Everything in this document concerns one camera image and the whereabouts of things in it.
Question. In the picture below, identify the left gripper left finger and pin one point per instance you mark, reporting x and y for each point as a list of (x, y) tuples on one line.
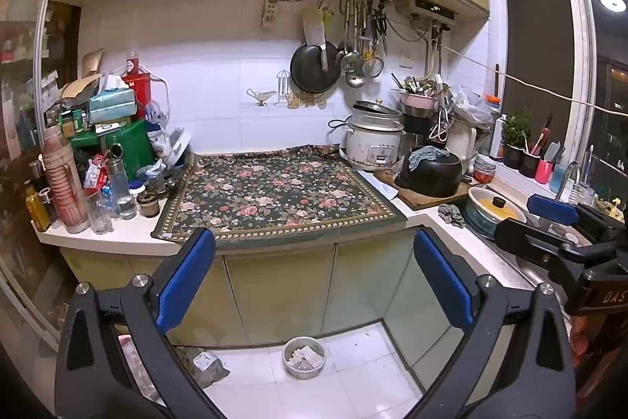
[(93, 378)]

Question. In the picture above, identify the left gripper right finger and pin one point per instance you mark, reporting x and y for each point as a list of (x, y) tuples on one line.
[(514, 360)]

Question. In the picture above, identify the white trash bin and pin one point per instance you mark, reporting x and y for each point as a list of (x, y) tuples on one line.
[(304, 357)]

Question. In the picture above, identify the chrome faucet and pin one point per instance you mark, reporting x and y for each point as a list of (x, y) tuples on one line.
[(564, 175)]

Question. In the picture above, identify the pot with glass lid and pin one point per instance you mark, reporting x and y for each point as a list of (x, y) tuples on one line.
[(485, 209)]

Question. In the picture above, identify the grey rag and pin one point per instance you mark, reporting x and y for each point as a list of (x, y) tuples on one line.
[(450, 214)]

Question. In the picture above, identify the small potted plant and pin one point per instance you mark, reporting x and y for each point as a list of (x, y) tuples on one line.
[(515, 134)]

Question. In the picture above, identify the glass water bottle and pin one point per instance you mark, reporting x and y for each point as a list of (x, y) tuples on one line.
[(124, 203)]

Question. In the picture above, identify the yellow oil bottle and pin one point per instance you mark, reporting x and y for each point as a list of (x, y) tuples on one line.
[(35, 208)]

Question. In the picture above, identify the clear drinking glass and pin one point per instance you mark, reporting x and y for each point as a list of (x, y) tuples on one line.
[(99, 214)]

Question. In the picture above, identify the lower cabinet doors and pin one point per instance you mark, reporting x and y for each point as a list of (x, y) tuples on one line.
[(266, 299)]

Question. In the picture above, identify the black pot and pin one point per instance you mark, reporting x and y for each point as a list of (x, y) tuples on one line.
[(431, 172)]

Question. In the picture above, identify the pink patterned thermos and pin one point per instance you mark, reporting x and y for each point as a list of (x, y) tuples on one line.
[(64, 181)]

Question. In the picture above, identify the wooden cutting board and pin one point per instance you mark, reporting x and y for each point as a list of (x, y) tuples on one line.
[(417, 201)]

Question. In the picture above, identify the floral green table mat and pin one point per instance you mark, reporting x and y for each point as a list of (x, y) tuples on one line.
[(256, 199)]

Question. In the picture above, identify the pink utensil basin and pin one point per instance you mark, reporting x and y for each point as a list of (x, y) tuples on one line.
[(420, 102)]

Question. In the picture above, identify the white rice cooker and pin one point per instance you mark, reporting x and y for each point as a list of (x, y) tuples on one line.
[(373, 136)]

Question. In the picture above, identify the hanging metal ladle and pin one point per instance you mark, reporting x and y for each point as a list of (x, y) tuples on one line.
[(351, 63)]

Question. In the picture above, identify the black frying pan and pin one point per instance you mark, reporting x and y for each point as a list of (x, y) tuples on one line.
[(307, 71)]

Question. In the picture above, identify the white power strip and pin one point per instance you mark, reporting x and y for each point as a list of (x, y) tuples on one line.
[(269, 14)]

